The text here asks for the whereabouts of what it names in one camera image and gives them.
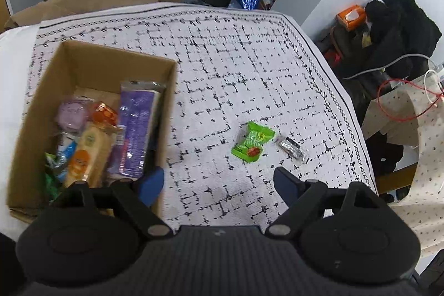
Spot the white cable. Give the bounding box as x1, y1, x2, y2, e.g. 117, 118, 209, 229
342, 53, 442, 80

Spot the green candy packet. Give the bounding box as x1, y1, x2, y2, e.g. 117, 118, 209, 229
44, 172, 62, 203

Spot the orange round cracker pack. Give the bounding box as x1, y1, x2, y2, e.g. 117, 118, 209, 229
64, 122, 120, 188

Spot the white patterned mat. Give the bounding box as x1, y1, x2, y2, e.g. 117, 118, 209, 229
26, 3, 375, 227

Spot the dotted cream tablecloth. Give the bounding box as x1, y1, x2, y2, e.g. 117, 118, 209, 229
361, 80, 444, 259

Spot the purple jelly cup packet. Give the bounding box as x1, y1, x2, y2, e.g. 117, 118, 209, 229
56, 98, 93, 134

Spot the black fluffy coat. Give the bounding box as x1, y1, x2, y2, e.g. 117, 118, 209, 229
322, 0, 443, 82

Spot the orange tissue box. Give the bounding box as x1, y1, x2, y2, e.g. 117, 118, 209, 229
336, 4, 367, 32

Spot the blue white snack packet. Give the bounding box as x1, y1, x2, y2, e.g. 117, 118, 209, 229
45, 135, 77, 183

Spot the purple wafer pack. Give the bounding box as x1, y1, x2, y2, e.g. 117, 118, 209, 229
107, 80, 166, 182

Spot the small silver candy wrapper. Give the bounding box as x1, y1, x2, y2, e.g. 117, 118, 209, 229
276, 137, 309, 164

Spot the green strawberry snack packet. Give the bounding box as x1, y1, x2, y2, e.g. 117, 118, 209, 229
231, 121, 276, 163

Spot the brown cardboard box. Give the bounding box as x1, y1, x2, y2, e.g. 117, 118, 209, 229
7, 41, 177, 223

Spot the red cable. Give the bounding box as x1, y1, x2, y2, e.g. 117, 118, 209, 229
376, 77, 444, 123

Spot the orange foil candy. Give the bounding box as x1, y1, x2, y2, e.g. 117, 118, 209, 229
91, 102, 117, 126

